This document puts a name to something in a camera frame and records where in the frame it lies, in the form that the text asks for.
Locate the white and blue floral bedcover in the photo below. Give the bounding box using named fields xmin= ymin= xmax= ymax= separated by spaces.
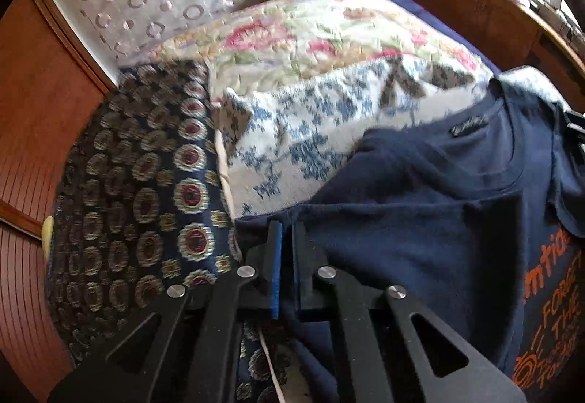
xmin=215 ymin=56 xmax=497 ymax=221

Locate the floral quilt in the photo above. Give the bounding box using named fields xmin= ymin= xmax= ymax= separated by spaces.
xmin=155 ymin=0 xmax=494 ymax=111

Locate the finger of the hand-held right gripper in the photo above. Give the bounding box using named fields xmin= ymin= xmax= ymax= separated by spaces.
xmin=563 ymin=109 xmax=585 ymax=136

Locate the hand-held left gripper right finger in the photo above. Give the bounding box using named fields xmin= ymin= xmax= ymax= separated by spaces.
xmin=292 ymin=222 xmax=526 ymax=403

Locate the wooden cabinet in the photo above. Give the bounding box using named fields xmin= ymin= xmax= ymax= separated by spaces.
xmin=368 ymin=0 xmax=585 ymax=111

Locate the navy t-shirt with orange print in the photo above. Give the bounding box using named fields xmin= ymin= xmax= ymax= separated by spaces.
xmin=235 ymin=76 xmax=585 ymax=403

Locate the wooden slatted wardrobe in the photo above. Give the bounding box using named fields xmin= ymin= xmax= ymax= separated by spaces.
xmin=0 ymin=0 xmax=120 ymax=399

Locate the navy blue bedsheet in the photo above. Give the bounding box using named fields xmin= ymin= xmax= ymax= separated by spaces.
xmin=379 ymin=0 xmax=503 ymax=77

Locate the dark circle-patterned pillow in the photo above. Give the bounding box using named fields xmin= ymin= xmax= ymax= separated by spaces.
xmin=46 ymin=60 xmax=293 ymax=403

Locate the yellow plush toy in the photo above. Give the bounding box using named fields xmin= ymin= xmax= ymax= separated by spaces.
xmin=41 ymin=215 xmax=56 ymax=257

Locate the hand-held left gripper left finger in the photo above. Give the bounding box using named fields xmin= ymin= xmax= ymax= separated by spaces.
xmin=48 ymin=220 xmax=284 ymax=403

